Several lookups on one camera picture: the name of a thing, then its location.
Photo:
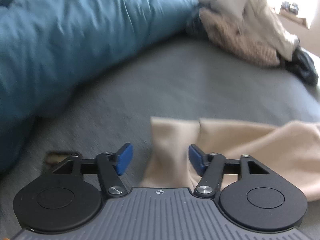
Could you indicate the folded beige garment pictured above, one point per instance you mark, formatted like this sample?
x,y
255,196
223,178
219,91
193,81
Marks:
x,y
257,19

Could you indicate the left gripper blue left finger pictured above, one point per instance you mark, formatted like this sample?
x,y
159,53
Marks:
x,y
123,158

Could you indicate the black smartphone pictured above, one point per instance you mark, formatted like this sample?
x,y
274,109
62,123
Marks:
x,y
53,158

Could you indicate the beige zip hoodie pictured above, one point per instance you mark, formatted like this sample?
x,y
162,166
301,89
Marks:
x,y
291,150

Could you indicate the grey-blue bed blanket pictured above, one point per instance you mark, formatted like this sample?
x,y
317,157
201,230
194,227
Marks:
x,y
182,78

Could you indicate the dark clothes on windowsill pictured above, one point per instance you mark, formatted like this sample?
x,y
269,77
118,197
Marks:
x,y
290,7

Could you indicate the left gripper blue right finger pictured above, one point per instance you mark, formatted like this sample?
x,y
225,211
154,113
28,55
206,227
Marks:
x,y
198,159

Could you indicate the dark furry garment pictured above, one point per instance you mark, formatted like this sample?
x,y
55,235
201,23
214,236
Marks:
x,y
303,67

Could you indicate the blue duvet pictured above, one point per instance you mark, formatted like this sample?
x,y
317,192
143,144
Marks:
x,y
49,47

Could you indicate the checked pink cloth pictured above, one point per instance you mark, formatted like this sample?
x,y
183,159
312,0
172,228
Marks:
x,y
225,33

